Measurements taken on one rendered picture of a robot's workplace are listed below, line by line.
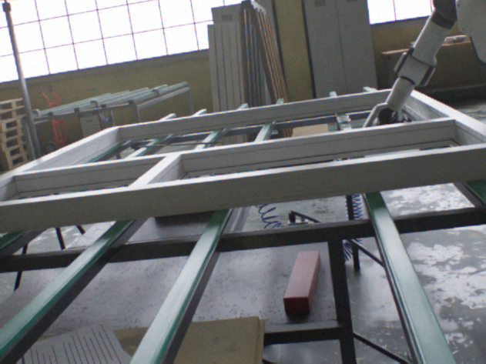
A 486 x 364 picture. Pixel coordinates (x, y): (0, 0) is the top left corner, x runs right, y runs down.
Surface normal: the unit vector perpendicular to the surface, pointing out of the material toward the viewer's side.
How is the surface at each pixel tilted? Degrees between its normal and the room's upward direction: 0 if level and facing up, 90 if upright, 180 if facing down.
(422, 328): 0
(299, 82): 90
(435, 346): 0
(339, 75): 90
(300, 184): 90
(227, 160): 90
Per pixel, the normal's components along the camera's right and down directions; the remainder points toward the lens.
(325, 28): -0.11, 0.21
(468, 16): -0.90, 0.30
